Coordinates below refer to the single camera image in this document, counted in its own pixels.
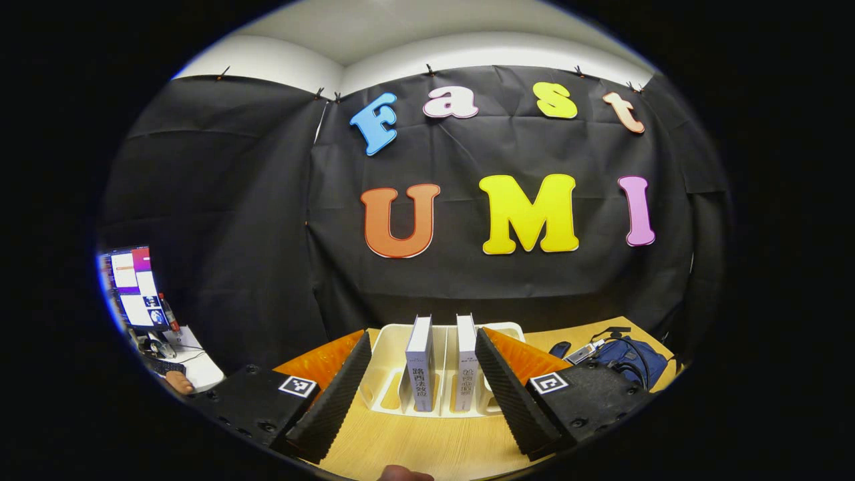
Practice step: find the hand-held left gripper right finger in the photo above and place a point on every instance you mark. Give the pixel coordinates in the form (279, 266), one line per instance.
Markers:
(507, 397)

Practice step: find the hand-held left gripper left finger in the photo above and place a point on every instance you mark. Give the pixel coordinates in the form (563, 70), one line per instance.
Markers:
(337, 397)

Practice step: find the white grey patterned book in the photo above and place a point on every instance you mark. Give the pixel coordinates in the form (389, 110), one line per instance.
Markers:
(465, 367)

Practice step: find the white plastic bookshelf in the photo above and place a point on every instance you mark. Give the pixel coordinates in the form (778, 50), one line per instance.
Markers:
(387, 364)

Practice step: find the blue schoolbag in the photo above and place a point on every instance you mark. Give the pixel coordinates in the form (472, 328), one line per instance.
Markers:
(641, 364)

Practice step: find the white side desk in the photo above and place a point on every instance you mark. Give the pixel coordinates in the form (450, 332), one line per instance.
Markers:
(200, 367)

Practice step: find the black keyboard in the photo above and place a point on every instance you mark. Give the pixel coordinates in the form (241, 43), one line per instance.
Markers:
(163, 365)

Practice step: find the red bottle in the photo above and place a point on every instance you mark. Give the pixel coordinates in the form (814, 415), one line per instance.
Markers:
(169, 312)

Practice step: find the black backdrop cloth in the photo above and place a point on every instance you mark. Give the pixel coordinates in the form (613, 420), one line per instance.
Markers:
(267, 220)

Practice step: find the computer monitor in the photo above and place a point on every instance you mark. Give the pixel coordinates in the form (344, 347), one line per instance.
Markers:
(137, 287)

